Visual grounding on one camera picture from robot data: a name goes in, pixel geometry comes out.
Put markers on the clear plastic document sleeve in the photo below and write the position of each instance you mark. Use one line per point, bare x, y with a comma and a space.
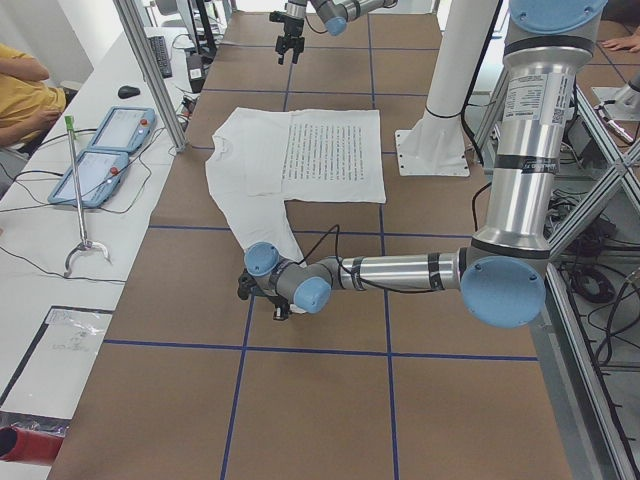
53, 371

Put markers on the person in yellow shirt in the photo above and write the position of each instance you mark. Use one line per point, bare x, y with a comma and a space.
29, 107

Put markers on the blue teach pendant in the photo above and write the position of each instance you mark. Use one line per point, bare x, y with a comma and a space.
124, 129
99, 174

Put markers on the black computer mouse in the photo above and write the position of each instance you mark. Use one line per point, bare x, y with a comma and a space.
127, 91

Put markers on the red cylinder object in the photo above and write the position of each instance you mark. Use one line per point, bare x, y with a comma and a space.
29, 446

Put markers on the upper blue teach pendant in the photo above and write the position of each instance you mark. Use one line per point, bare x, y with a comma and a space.
124, 129

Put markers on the aluminium frame railing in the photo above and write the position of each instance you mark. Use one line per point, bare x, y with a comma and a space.
583, 348

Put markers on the metal reacher grabber tool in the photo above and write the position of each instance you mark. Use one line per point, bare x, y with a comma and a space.
85, 243

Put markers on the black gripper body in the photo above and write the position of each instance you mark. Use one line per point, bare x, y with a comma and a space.
278, 305
290, 29

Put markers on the white camera stand column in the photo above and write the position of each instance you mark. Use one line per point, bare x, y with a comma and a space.
435, 146

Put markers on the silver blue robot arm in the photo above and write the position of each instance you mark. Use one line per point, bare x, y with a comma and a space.
500, 275
334, 16

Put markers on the black keyboard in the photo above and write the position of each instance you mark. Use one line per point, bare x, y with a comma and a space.
159, 49

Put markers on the aluminium frame post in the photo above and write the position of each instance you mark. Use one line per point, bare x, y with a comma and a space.
136, 35

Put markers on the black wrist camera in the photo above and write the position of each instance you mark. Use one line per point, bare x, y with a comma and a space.
246, 285
277, 17

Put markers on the white long-sleeve printed shirt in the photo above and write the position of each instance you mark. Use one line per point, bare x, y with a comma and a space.
263, 159

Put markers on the lower blue teach pendant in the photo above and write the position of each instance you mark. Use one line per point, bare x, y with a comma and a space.
99, 174

